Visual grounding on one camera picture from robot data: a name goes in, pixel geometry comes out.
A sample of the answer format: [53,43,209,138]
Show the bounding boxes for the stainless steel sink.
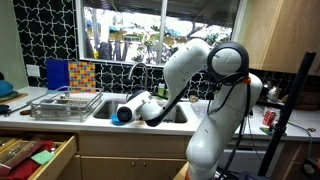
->
[92,99,189,125]

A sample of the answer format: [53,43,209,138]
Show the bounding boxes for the black camera boom bar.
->
[256,98,285,110]

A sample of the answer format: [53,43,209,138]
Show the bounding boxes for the wooden board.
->
[0,92,29,105]

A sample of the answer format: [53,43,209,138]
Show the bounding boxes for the blue cutting board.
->
[45,58,70,91]

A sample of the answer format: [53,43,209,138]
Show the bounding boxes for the small cat figurine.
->
[266,81,281,103]

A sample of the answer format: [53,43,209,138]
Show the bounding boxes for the wooden base cabinet doors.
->
[79,155,186,180]

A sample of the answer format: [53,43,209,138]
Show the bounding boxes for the kitchen window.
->
[74,0,248,72]

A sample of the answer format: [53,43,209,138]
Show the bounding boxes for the black tripod pole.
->
[257,51,317,178]

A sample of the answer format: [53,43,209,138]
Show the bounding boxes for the colourful checkered board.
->
[67,60,97,94]

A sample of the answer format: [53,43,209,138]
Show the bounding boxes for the red cloth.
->
[0,139,55,180]

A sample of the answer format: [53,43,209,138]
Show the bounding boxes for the green cloth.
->
[259,126,287,137]

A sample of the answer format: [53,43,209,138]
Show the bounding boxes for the white dishwasher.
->
[219,139,285,178]

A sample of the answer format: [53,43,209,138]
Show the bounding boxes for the open wooden drawer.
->
[0,131,79,180]

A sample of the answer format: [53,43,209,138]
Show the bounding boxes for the teal kettle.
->
[0,72,15,99]

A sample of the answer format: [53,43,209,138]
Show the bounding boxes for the curved steel faucet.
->
[127,62,150,91]

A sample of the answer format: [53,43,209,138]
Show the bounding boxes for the red soda can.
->
[262,107,278,127]

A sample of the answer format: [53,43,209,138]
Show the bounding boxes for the tall green soap bottle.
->
[157,82,166,98]

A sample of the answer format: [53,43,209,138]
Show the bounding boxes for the wooden wall cabinet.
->
[237,0,320,76]

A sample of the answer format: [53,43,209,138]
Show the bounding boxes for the white wall switch plate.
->
[26,64,41,78]

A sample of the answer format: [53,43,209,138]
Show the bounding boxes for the green sponge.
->
[30,150,56,166]

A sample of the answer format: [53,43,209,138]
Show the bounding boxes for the metal wire dish rack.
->
[29,85,104,123]

